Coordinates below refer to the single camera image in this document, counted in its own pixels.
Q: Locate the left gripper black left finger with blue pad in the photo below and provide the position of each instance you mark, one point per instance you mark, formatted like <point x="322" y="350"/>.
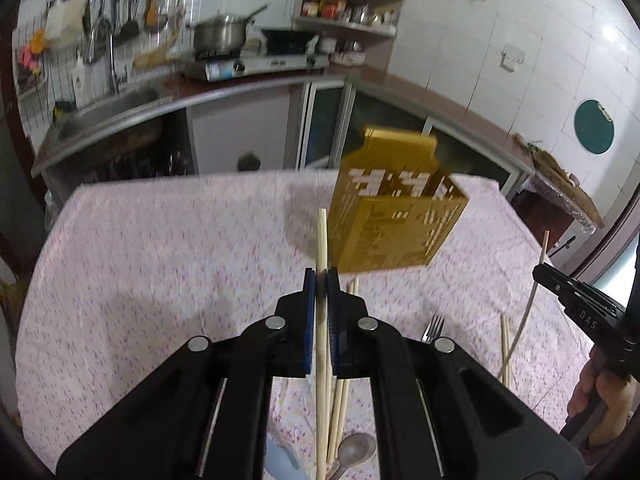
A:
<point x="203" y="413"/>

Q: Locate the person's right hand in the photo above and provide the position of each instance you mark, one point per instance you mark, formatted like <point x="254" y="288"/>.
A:
<point x="613" y="396"/>

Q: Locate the black wok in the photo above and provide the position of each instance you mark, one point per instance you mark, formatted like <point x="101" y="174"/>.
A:
<point x="287" y="41"/>

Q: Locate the wooden chopstick pair right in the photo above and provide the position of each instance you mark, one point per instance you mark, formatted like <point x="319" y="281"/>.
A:
<point x="505" y="376"/>

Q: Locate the steel kitchen sink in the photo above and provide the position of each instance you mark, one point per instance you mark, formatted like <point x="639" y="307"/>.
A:
<point x="112" y="108"/>

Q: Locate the light wooden chopstick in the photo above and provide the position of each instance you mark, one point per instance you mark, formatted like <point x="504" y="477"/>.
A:
<point x="321" y="345"/>

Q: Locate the green round cutting board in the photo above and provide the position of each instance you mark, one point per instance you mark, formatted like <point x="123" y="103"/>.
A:
<point x="594" y="127"/>

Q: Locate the steel cooking pot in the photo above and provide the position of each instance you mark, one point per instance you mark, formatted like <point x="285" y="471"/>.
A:
<point x="222" y="34"/>

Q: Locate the chrome faucet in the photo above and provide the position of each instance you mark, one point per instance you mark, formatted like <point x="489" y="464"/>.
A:
<point x="103" y="27"/>

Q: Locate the silver fork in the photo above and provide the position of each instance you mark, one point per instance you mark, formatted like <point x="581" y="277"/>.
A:
<point x="433" y="329"/>

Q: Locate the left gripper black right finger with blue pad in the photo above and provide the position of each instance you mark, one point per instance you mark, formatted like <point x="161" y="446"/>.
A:
<point x="438" y="413"/>

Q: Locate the light blue utensil handle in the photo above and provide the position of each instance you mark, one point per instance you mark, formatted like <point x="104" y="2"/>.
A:
<point x="281" y="462"/>

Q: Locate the silver gas stove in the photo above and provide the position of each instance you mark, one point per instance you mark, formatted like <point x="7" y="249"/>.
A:
<point x="219" y="70"/>

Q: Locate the wooden board with vegetables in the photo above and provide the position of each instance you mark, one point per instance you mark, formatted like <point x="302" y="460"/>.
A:
<point x="546" y="164"/>

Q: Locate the hanging utensil rack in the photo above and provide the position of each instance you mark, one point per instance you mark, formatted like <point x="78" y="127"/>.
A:
<point x="50" y="34"/>

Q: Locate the thin wooden chopstick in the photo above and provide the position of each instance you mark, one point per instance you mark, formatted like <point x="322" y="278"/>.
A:
<point x="522" y="324"/>

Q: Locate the corner wall shelf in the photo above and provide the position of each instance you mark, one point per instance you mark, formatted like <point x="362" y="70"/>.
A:
<point x="371" y="23"/>

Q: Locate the yellow perforated utensil holder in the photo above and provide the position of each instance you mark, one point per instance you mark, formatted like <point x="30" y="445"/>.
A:
<point x="393" y="204"/>

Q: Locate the pink floral tablecloth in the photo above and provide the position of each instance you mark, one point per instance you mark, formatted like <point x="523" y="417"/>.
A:
<point x="132" y="270"/>

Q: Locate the silver metal spoon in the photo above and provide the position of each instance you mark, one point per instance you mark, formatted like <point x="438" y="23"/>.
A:
<point x="353" y="451"/>

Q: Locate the kitchen counter with cabinets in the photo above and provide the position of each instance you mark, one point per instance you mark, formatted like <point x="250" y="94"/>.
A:
<point x="288" y="121"/>

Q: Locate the white soap bottle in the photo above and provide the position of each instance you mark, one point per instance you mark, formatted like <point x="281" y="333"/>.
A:
<point x="79" y="80"/>

